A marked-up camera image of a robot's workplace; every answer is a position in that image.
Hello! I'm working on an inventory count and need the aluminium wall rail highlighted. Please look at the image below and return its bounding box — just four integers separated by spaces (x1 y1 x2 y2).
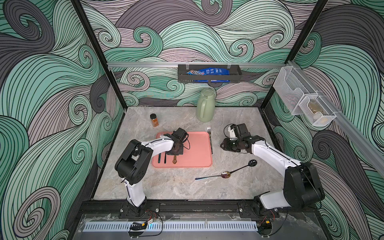
107 61 286 69

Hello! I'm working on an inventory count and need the silver fork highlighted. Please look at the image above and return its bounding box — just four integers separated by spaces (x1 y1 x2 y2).
207 126 213 154

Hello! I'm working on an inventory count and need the orange spice jar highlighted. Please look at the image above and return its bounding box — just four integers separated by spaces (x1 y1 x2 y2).
150 114 159 127

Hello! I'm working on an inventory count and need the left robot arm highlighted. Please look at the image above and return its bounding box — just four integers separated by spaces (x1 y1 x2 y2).
115 128 189 208

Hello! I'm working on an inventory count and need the pink plastic tray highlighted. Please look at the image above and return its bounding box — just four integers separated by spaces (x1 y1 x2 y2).
152 132 213 169

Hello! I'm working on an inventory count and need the small black spoon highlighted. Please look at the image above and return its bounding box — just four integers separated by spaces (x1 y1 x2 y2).
230 160 258 174

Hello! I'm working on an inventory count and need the black wall basket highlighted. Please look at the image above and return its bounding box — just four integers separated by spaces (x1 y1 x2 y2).
178 65 243 84

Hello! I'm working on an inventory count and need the small clear wall bin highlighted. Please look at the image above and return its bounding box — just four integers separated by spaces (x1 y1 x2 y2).
299 94 336 127

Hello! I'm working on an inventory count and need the iridescent gold spoon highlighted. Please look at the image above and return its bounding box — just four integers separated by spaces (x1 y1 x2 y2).
195 171 231 181

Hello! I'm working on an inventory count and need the green handled fork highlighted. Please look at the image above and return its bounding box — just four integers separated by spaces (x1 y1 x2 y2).
158 134 164 164

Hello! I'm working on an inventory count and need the right side aluminium rail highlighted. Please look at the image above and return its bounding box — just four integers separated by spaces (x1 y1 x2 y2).
286 61 384 176

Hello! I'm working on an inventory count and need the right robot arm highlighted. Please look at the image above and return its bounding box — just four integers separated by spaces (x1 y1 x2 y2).
220 124 325 210

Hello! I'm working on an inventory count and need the black front base frame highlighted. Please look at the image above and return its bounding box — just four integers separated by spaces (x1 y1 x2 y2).
79 200 317 220

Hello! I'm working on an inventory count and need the blue snack packet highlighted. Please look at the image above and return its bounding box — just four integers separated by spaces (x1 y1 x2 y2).
186 68 230 76

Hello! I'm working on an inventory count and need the white perforated cable duct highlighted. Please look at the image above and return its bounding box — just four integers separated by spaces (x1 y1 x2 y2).
83 221 258 232

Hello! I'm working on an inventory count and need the green plastic pitcher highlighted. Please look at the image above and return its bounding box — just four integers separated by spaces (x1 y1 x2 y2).
196 89 216 123

